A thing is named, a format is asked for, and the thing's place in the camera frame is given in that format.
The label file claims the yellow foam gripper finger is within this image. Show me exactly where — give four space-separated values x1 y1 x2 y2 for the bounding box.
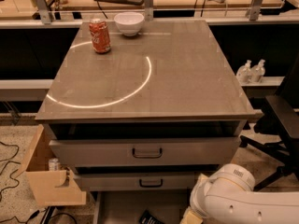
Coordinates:
179 207 203 224

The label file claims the dark blueberry rxbar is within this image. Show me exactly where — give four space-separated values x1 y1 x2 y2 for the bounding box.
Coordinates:
138 210 164 224

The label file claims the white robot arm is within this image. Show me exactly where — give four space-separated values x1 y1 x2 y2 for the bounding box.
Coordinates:
179 163 299 224

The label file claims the bottom grey drawer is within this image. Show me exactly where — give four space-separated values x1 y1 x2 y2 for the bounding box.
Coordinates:
93 189 191 224

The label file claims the grey drawer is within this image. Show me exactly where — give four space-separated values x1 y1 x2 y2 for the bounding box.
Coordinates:
74 171 211 191
93 189 191 224
50 137 239 167

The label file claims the middle grey drawer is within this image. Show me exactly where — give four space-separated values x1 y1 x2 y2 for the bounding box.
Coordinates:
74 171 211 191

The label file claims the grey drawer cabinet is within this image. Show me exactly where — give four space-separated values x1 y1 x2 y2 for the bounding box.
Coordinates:
35 19 257 224

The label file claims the top grey drawer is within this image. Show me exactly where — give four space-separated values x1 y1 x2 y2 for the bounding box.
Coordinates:
50 137 239 167

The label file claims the black office chair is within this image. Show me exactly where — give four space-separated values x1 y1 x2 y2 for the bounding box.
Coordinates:
240 57 299 191

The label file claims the small silver can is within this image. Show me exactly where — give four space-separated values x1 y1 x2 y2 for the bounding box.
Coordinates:
49 158 60 171

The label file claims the wooden side box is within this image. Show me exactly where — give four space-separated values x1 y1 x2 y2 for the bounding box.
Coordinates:
15 125 87 206

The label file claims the right clear pump bottle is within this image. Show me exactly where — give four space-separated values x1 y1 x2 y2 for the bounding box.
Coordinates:
250 59 265 83

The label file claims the white ceramic bowl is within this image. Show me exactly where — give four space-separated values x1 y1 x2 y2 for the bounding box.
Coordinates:
114 12 144 36

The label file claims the red soda can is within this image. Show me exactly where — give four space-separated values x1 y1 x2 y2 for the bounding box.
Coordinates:
89 19 111 54

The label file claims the black floor cable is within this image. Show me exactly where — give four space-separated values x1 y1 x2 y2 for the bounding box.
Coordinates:
0 140 21 203

